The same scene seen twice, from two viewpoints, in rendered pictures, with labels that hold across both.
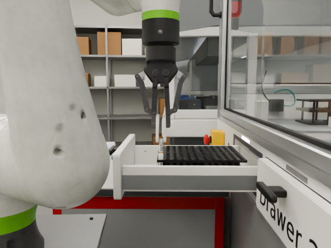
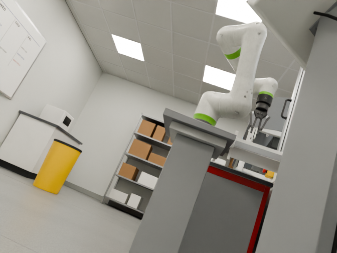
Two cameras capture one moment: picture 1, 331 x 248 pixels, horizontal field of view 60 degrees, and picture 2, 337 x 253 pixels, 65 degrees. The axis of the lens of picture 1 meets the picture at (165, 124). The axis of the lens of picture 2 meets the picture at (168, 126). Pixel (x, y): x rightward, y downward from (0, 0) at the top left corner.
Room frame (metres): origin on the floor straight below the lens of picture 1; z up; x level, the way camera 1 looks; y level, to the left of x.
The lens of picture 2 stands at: (-0.87, 0.12, 0.37)
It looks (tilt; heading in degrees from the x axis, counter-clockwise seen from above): 16 degrees up; 14
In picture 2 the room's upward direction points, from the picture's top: 23 degrees clockwise
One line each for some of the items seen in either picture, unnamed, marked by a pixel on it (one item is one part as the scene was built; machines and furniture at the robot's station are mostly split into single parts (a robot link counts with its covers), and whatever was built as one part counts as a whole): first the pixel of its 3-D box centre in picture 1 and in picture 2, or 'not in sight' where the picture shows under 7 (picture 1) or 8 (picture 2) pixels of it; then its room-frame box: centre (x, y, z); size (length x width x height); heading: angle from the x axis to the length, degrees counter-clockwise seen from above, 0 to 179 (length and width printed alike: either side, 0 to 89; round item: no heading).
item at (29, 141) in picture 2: not in sight; (46, 143); (3.34, 3.13, 0.61); 1.15 x 0.72 x 1.22; 6
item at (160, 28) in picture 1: (160, 35); (264, 101); (0.73, 0.01, 1.21); 0.12 x 0.09 x 0.06; 179
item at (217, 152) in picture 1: (198, 163); not in sight; (0.78, -0.09, 0.87); 0.22 x 0.18 x 0.06; 89
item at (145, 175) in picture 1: (201, 165); (265, 158); (0.78, -0.10, 0.86); 0.40 x 0.26 x 0.06; 89
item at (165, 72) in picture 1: (166, 92); (260, 121); (0.72, 0.00, 1.06); 0.04 x 0.01 x 0.11; 179
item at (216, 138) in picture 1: (215, 139); (269, 172); (1.10, -0.20, 0.88); 0.07 x 0.05 x 0.07; 179
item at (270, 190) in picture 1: (273, 191); not in sight; (0.46, -0.18, 0.91); 0.07 x 0.04 x 0.01; 179
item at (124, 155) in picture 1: (126, 161); (232, 145); (0.78, 0.11, 0.87); 0.29 x 0.02 x 0.11; 179
